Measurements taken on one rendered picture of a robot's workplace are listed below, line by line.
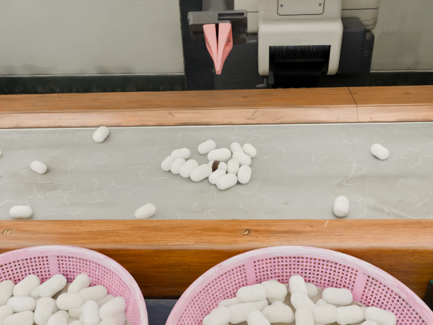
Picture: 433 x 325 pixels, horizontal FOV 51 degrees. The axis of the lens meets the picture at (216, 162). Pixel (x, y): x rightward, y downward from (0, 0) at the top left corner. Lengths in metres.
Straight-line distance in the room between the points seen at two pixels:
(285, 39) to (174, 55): 1.65
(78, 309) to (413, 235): 0.40
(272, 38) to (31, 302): 0.92
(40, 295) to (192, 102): 0.48
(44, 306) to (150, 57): 2.43
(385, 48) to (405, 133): 2.04
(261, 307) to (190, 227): 0.13
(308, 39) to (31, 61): 2.21
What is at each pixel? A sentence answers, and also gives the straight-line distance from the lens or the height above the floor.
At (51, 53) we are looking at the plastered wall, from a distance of 3.08.
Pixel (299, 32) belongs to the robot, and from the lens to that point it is 1.25.
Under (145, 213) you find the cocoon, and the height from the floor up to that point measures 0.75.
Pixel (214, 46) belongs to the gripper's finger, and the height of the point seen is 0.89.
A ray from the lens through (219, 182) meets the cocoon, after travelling 0.66.
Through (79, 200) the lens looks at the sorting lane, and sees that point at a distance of 0.70.
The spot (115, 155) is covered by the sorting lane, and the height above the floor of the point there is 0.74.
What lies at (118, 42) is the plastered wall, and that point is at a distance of 2.90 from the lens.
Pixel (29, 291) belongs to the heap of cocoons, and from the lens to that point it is 0.59.
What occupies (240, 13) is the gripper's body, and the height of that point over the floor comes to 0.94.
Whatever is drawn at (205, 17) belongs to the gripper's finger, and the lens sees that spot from 0.80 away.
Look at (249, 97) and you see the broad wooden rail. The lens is 0.90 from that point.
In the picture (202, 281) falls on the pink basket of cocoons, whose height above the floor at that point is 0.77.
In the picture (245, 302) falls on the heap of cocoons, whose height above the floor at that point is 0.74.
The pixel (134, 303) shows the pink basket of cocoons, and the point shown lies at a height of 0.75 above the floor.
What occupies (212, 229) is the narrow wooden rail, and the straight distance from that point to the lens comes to 0.56.
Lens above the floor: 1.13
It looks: 32 degrees down
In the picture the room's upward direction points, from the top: 3 degrees counter-clockwise
